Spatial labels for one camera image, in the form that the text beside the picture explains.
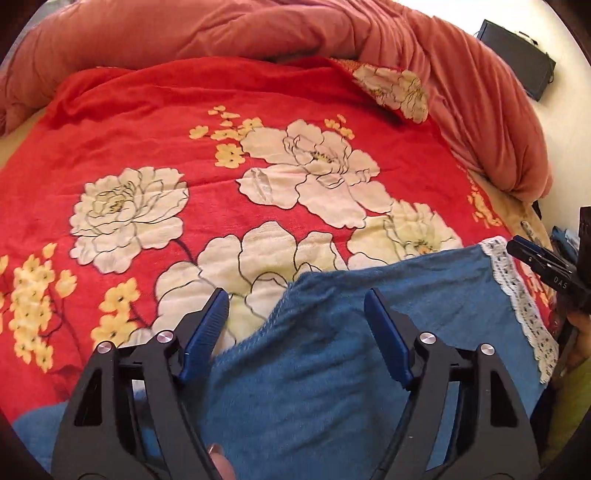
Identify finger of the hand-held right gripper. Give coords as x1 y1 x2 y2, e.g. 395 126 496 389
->
506 244 575 291
512 234 578 274

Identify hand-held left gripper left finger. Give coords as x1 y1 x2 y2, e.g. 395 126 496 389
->
50 287 230 480

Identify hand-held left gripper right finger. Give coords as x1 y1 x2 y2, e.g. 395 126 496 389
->
364 287 542 480

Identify blue pants with lace trim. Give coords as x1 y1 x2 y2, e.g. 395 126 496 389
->
14 235 560 480

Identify person's right hand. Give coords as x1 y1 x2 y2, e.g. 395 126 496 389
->
566 311 591 376

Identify person's left hand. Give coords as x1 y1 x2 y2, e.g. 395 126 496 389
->
206 442 237 480

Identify yellow-green cloth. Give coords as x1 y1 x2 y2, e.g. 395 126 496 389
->
542 362 591 467

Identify black television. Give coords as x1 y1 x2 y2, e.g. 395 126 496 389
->
475 19 557 102

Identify red floral blanket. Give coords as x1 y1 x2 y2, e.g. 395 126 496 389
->
0 55 560 418

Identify salmon pink quilt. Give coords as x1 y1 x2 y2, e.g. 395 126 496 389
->
0 0 555 202

